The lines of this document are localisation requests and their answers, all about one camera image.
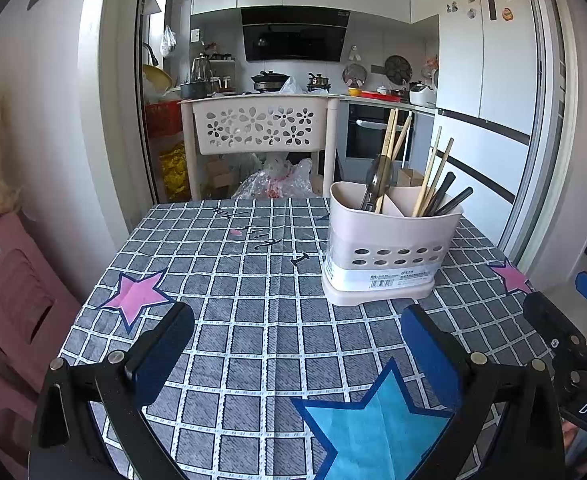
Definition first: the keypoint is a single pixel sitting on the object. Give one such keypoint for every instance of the black wok with lid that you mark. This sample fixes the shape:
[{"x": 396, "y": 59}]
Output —
[{"x": 268, "y": 82}]

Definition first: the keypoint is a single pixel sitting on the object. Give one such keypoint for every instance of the red tray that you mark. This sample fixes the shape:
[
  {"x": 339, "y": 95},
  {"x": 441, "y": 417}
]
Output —
[{"x": 378, "y": 93}]

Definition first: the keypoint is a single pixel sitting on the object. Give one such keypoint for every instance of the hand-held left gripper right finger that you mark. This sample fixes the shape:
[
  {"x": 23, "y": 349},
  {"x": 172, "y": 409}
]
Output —
[{"x": 433, "y": 360}]

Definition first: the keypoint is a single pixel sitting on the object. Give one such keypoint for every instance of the round hanging pan lid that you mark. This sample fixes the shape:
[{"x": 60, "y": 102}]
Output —
[{"x": 354, "y": 74}]

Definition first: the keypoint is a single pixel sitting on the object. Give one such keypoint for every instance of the blue star sticker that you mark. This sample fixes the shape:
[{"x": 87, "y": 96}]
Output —
[{"x": 373, "y": 425}]

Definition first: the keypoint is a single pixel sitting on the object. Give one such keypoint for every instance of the yellow basin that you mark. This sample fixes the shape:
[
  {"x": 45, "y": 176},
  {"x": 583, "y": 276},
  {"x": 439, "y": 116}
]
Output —
[{"x": 157, "y": 80}]

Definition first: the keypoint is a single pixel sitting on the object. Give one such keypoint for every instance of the white refrigerator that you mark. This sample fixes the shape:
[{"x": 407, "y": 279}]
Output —
[{"x": 498, "y": 85}]

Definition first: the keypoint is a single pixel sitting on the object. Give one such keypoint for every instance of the metal kettle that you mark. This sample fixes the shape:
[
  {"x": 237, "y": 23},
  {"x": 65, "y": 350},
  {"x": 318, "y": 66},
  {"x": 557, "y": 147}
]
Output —
[{"x": 201, "y": 70}]

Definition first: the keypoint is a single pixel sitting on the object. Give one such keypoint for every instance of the grey checkered tablecloth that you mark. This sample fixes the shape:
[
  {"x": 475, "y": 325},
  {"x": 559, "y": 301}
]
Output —
[{"x": 248, "y": 310}]

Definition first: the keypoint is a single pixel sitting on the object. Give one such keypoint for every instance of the yellow bag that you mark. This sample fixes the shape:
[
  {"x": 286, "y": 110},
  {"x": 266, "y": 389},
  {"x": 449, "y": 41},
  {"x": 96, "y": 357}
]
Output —
[{"x": 176, "y": 170}]

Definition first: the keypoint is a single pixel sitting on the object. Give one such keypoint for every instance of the crumpled clear plastic bag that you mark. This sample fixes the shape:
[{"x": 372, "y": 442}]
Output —
[{"x": 273, "y": 180}]

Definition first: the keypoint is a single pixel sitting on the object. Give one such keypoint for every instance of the hanging white plastic bag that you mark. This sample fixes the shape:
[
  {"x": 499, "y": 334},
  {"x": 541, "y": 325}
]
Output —
[{"x": 168, "y": 42}]

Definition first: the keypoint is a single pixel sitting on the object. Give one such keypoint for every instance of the cardboard box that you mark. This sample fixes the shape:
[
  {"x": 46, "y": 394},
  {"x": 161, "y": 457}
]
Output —
[{"x": 412, "y": 177}]

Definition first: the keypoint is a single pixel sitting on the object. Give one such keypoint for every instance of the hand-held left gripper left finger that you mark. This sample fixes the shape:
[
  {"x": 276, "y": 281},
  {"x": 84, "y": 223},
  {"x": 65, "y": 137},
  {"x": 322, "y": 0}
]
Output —
[{"x": 166, "y": 345}]

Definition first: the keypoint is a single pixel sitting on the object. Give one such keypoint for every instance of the round dark hanging pan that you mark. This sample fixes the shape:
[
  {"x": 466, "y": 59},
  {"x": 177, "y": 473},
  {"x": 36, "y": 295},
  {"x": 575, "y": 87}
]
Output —
[{"x": 397, "y": 67}]

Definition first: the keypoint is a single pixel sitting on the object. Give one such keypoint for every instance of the white plastic utensil holder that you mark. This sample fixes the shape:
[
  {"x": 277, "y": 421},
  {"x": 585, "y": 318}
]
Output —
[{"x": 383, "y": 240}]

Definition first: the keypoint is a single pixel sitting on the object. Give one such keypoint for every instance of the white rice cooker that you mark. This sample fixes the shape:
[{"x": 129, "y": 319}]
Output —
[{"x": 421, "y": 95}]

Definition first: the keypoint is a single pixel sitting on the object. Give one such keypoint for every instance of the small cooking pot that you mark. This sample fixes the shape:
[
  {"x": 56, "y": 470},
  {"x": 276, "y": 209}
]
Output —
[{"x": 318, "y": 82}]

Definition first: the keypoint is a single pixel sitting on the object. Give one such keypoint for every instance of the flower cutout basket cart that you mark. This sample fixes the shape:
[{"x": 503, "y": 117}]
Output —
[{"x": 253, "y": 125}]

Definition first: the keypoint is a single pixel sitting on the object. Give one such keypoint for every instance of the red plastic crate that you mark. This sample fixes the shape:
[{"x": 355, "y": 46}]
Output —
[{"x": 163, "y": 120}]

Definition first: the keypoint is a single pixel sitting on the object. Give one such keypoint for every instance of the black range hood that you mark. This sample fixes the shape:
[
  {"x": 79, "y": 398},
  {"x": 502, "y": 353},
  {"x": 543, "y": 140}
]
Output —
[{"x": 293, "y": 35}]

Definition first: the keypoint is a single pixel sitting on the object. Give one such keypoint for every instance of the pink star sticker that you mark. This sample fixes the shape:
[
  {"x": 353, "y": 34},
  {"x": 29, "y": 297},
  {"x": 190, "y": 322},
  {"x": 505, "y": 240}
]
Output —
[
  {"x": 513, "y": 277},
  {"x": 136, "y": 295}
]

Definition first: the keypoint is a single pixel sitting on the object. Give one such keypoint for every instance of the black chopstick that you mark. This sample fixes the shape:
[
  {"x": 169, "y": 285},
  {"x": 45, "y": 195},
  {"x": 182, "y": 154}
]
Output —
[
  {"x": 446, "y": 190},
  {"x": 461, "y": 197}
]

